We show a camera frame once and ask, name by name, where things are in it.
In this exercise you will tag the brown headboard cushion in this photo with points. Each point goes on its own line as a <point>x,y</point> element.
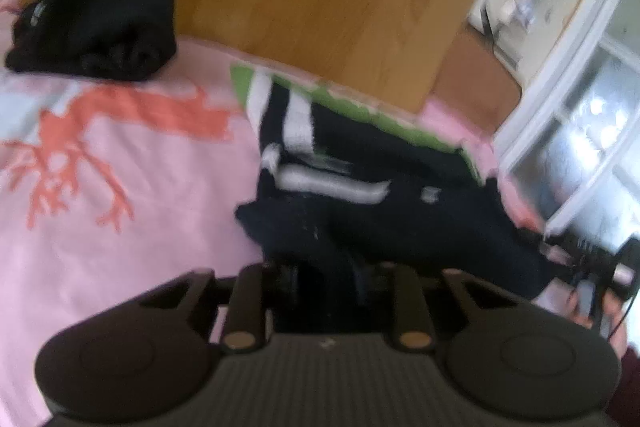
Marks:
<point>474,84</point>

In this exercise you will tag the white window frame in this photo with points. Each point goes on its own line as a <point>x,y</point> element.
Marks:
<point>571,148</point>

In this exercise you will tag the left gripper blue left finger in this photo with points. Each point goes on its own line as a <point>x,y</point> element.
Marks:
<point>261,300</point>

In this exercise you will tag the pink deer print bedsheet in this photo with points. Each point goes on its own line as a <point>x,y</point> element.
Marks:
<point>108,190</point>

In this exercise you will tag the folded black garment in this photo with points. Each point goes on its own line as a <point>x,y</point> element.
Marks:
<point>122,40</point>

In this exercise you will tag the white power strip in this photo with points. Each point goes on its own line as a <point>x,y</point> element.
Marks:
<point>521,14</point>

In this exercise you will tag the black green white knit sweater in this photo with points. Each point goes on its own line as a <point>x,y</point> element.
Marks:
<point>339,182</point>

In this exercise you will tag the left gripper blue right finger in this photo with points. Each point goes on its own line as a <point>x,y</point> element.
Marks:
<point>390,302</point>

